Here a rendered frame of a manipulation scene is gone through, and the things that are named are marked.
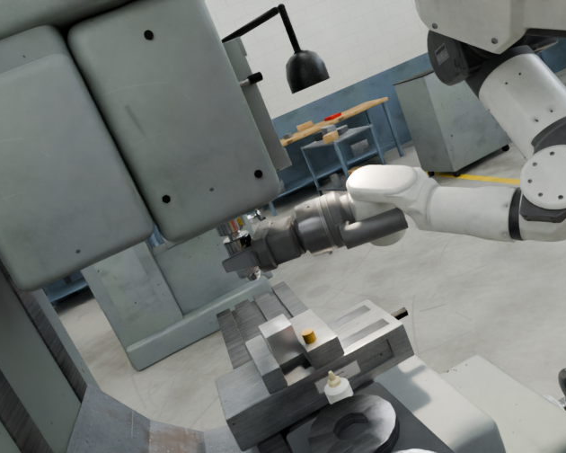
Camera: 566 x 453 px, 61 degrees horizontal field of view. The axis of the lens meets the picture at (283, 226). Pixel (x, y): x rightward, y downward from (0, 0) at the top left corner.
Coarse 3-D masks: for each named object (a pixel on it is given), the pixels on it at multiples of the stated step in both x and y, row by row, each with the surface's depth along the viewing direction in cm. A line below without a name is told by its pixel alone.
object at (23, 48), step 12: (12, 36) 57; (24, 36) 57; (36, 36) 57; (48, 36) 58; (60, 36) 60; (0, 48) 57; (12, 48) 57; (24, 48) 57; (36, 48) 57; (48, 48) 58; (60, 48) 59; (0, 60) 57; (12, 60) 57; (24, 60) 57; (72, 60) 60; (0, 72) 57
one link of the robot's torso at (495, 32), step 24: (432, 0) 55; (456, 0) 52; (480, 0) 50; (504, 0) 48; (528, 0) 48; (552, 0) 46; (432, 24) 58; (456, 24) 56; (480, 24) 53; (504, 24) 51; (528, 24) 50; (552, 24) 48; (480, 48) 56; (504, 48) 54
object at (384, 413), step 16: (352, 400) 50; (368, 400) 49; (384, 400) 48; (320, 416) 50; (336, 416) 48; (352, 416) 48; (368, 416) 47; (384, 416) 46; (400, 416) 47; (304, 432) 50; (320, 432) 47; (336, 432) 47; (352, 432) 47; (368, 432) 45; (384, 432) 44; (400, 432) 45; (416, 432) 44; (432, 432) 43; (304, 448) 48; (320, 448) 45; (336, 448) 44; (352, 448) 44; (368, 448) 43; (384, 448) 43; (400, 448) 43; (416, 448) 42; (432, 448) 42; (448, 448) 41
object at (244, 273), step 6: (234, 246) 76; (240, 246) 76; (246, 246) 77; (228, 252) 77; (234, 252) 77; (240, 270) 78; (246, 270) 77; (252, 270) 78; (258, 270) 78; (240, 276) 78; (246, 276) 78
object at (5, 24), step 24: (0, 0) 55; (24, 0) 56; (48, 0) 56; (72, 0) 57; (96, 0) 58; (120, 0) 60; (0, 24) 55; (24, 24) 56; (48, 24) 58; (72, 24) 61
